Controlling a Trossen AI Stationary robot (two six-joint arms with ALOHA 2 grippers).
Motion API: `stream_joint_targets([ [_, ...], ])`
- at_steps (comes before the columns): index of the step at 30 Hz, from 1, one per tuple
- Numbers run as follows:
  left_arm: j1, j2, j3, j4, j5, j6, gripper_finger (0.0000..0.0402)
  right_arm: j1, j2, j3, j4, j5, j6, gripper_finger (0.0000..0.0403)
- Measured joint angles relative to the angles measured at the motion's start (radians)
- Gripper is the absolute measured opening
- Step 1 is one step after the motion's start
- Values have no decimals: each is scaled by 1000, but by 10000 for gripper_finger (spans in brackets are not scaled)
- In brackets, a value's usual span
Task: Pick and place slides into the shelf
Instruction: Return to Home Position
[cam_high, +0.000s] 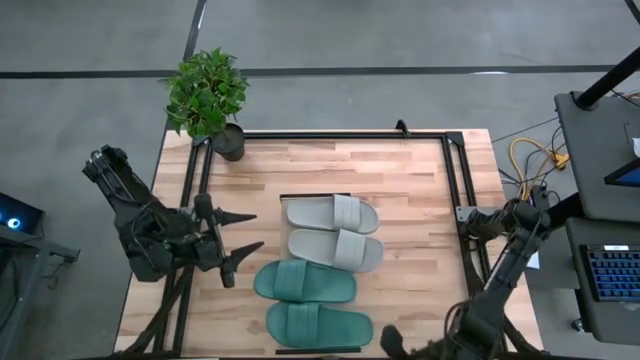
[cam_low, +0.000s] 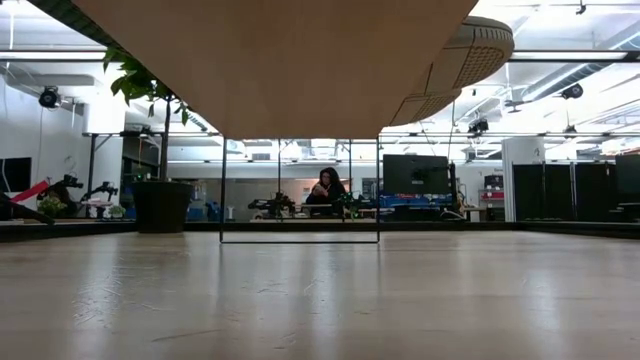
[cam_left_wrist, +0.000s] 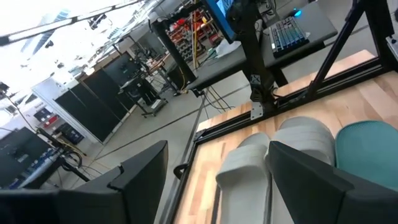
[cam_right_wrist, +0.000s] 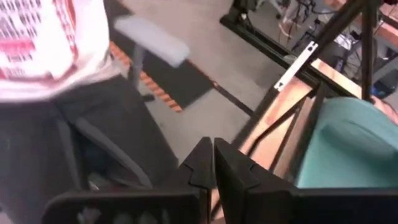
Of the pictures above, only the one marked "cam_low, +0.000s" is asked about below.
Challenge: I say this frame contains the red bar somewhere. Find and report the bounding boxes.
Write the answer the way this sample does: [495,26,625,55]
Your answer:
[9,179,51,204]

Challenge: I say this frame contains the ceiling light strip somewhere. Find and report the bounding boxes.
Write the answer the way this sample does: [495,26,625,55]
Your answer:
[507,49,640,63]
[0,49,107,62]

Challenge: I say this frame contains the black wall screen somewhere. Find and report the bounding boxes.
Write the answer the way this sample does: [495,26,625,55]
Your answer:
[0,156,33,194]

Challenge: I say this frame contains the blue storage crates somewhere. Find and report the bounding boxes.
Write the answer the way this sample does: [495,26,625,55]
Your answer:
[185,199,222,223]

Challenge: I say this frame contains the wooden shelf black metal frame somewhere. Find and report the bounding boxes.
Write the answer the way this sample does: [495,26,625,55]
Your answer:
[72,0,480,245]

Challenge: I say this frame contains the potted green tree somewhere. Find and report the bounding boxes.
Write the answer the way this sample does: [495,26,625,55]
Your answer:
[102,42,195,235]

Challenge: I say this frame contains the black partition panels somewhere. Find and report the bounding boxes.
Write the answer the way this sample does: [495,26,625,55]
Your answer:
[512,162,617,222]

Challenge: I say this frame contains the white rubber slide sandal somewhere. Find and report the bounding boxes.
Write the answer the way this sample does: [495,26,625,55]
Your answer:
[388,88,464,128]
[439,15,516,91]

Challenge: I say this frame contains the white pillar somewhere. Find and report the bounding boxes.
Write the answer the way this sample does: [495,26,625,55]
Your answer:
[501,137,546,223]

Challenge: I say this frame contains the black monitor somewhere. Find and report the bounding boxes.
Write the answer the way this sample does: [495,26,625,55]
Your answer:
[614,154,640,197]
[382,154,451,196]

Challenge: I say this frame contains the blue bin row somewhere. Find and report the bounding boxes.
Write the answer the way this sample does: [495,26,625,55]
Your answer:
[377,194,454,209]

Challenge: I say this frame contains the red shelving unit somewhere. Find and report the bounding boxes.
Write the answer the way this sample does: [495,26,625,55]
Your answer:
[479,173,506,221]

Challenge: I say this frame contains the person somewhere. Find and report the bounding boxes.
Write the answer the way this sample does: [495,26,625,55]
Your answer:
[305,166,349,218]

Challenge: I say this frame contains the metal storage rack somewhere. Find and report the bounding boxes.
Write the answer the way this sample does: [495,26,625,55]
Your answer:
[82,131,166,194]

